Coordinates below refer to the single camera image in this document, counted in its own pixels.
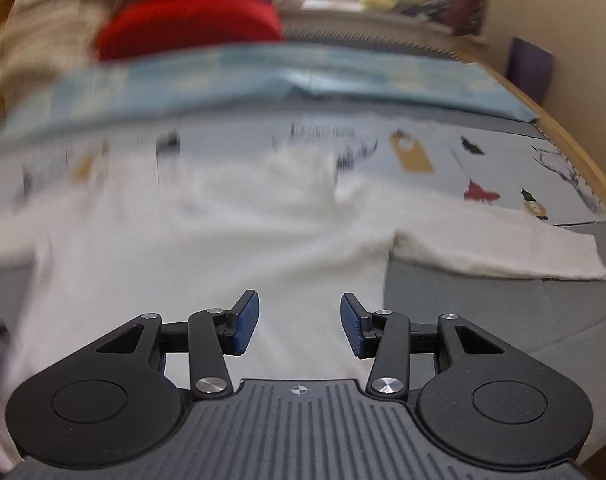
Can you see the cream folded blanket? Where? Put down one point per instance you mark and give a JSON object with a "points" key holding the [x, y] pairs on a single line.
{"points": [[40, 45]]}

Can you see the white long-sleeve shirt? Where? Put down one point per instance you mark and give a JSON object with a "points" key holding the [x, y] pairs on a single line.
{"points": [[174, 236]]}

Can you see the light blue patterned cloth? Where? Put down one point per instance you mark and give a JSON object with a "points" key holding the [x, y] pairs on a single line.
{"points": [[185, 81]]}

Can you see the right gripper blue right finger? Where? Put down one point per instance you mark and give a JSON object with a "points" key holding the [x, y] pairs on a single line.
{"points": [[383, 337]]}

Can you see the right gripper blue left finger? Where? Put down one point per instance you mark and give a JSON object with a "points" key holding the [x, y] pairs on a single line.
{"points": [[214, 334]]}

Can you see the purple box by wall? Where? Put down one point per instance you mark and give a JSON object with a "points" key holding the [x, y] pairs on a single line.
{"points": [[530, 69]]}

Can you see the red folded blanket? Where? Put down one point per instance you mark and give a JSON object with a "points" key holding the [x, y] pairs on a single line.
{"points": [[153, 26]]}

